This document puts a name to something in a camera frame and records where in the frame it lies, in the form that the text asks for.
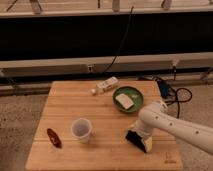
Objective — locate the white sponge block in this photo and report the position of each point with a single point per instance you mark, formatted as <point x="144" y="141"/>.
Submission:
<point x="124" y="100"/>

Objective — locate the green round plate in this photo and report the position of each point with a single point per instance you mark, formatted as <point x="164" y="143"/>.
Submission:
<point x="134" y="94"/>

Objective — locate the dark red chili pepper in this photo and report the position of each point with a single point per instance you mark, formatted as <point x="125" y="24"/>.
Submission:
<point x="54" y="138"/>

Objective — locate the white ceramic cup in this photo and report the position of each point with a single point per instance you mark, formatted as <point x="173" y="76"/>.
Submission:
<point x="81" y="129"/>

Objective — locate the blue power adapter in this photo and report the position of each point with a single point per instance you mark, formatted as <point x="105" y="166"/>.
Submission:
<point x="164" y="88"/>

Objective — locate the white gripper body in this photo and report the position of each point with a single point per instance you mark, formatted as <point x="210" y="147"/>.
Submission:
<point x="147" y="139"/>

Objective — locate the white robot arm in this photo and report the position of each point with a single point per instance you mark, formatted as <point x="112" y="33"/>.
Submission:
<point x="154" y="116"/>

